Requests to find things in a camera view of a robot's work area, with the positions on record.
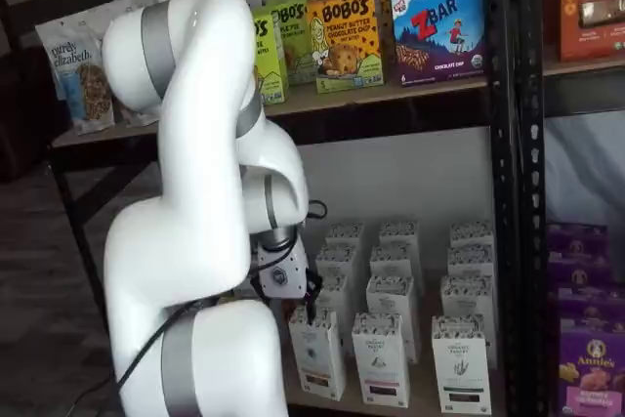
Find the white box green strip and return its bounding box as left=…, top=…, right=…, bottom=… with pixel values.
left=448, top=220, right=495, bottom=250
left=446, top=243, right=495, bottom=281
left=440, top=273, right=498, bottom=369
left=431, top=313, right=493, bottom=415

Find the orange snack box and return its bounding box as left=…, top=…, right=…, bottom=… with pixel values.
left=559, top=0, right=625, bottom=63

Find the blue label granola bag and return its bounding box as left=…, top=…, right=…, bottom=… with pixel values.
left=34, top=10, right=119, bottom=138

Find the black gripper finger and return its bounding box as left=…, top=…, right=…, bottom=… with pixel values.
left=303, top=266, right=325, bottom=326
left=249, top=273, right=273, bottom=310

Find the pale backing sheet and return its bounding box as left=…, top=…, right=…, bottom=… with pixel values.
left=544, top=111, right=625, bottom=229

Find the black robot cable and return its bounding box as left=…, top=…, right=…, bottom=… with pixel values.
left=115, top=199, right=328, bottom=387

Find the green Bobo's apple pie box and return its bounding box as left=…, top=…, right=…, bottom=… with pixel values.
left=251, top=6, right=290, bottom=105
left=266, top=0, right=318, bottom=87

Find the white box pink strip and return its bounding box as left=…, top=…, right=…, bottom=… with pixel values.
left=378, top=220, right=421, bottom=250
left=365, top=272, right=422, bottom=365
left=369, top=242, right=417, bottom=281
left=351, top=312, right=412, bottom=409

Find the blue Z Bar box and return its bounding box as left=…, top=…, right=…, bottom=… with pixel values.
left=389, top=0, right=488, bottom=88

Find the purple Annie's box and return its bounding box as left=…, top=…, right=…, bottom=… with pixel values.
left=558, top=317, right=625, bottom=417
left=555, top=283, right=625, bottom=328
left=545, top=222, right=613, bottom=289

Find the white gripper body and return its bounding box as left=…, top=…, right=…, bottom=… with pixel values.
left=256, top=235, right=312, bottom=300

